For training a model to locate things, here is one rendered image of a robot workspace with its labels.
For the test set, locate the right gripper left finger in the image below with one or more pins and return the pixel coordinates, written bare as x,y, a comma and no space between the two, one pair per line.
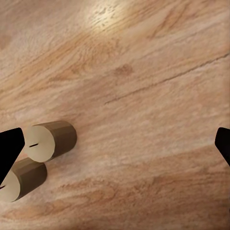
11,144

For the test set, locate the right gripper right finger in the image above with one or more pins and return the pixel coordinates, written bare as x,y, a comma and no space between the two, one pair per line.
222,141

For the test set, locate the pillar candle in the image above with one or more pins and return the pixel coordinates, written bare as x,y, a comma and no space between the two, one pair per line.
24,176
44,142

